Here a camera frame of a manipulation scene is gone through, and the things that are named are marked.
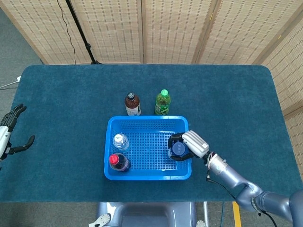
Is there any brown tea bottle black cap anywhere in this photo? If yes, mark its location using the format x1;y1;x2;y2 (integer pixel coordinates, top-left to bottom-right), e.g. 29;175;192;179
125;92;142;116

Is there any blue-capped white bottle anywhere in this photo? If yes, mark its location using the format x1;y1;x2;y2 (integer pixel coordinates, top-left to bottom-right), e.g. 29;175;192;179
167;139;189;159

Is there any white plug with cable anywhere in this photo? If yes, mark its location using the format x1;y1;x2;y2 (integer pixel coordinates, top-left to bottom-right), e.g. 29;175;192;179
0;75;22;89

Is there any red-capped dark bottle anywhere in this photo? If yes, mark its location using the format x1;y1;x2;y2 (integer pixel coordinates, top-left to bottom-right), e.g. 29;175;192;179
108;153;132;173

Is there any blue-grey robot torso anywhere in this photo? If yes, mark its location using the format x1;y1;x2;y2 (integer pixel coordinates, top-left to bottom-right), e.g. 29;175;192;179
89;201;206;227

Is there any black tripod stand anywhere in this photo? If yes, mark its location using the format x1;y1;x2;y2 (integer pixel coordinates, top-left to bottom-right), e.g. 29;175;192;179
65;0;104;65

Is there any clear water bottle white cap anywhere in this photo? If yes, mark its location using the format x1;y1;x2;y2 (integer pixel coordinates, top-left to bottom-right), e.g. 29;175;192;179
112;133;130;152

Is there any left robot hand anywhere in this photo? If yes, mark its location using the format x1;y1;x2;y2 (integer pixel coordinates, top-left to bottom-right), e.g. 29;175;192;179
0;103;36;161

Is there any teal table cloth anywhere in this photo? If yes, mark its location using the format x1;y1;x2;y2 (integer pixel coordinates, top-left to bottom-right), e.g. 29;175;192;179
0;64;303;203

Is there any thin black hanging cable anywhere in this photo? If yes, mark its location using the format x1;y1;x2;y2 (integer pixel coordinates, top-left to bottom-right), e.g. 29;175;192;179
56;0;77;65

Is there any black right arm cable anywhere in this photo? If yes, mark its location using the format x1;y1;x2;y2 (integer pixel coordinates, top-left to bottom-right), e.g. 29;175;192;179
205;174;277;227

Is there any green-capped bottle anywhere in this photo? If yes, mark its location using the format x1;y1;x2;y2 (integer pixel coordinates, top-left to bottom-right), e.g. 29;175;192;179
154;89;171;116

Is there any blue plastic slotted basket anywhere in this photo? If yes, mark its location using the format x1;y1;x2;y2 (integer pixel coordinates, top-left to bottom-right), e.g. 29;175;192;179
104;115;192;181

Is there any metal rod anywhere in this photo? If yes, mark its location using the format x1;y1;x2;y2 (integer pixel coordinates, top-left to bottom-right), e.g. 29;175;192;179
203;201;210;227

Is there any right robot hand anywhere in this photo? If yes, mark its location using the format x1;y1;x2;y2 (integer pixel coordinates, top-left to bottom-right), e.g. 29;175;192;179
168;130;211;162

